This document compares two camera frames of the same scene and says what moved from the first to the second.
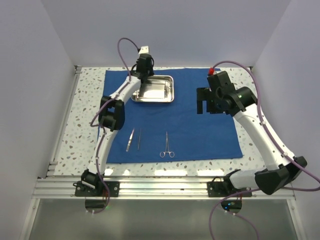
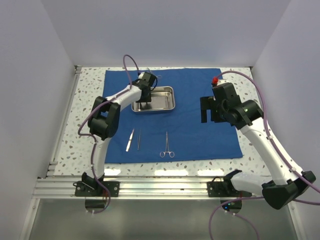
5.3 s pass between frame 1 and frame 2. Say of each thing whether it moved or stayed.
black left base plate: stayed
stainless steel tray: moved
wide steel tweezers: stayed
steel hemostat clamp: stayed
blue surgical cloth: stayed
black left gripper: moved
